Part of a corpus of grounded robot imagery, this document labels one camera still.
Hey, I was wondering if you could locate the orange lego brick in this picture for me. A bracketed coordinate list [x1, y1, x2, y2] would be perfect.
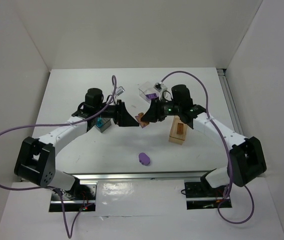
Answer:
[135, 112, 149, 128]

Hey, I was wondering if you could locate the purple rectangular lego brick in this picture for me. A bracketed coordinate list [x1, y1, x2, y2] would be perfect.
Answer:
[145, 93, 158, 100]

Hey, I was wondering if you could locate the purple rounded lego piece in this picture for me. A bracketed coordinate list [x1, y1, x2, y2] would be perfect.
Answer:
[138, 152, 151, 166]

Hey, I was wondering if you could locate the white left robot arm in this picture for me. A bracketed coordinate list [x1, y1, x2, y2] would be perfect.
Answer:
[14, 88, 139, 198]

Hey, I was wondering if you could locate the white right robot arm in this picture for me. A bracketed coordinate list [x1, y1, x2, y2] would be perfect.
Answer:
[141, 84, 267, 190]

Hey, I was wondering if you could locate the smoky grey plastic container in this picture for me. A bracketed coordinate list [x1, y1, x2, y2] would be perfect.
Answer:
[95, 117, 112, 133]

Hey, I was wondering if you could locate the clear plastic container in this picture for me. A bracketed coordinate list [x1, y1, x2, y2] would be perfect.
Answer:
[138, 81, 162, 103]

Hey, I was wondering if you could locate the amber plastic container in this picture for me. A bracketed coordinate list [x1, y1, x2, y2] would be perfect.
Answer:
[169, 116, 188, 145]

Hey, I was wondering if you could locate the aluminium side rail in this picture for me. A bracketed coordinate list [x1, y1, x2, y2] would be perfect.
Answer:
[216, 68, 243, 135]

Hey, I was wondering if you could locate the aluminium front rail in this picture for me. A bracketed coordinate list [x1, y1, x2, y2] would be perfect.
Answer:
[20, 170, 215, 185]

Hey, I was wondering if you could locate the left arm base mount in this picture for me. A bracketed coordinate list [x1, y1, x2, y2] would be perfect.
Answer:
[49, 182, 97, 213]

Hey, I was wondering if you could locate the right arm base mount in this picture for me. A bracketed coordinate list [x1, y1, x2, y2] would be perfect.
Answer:
[180, 182, 225, 210]

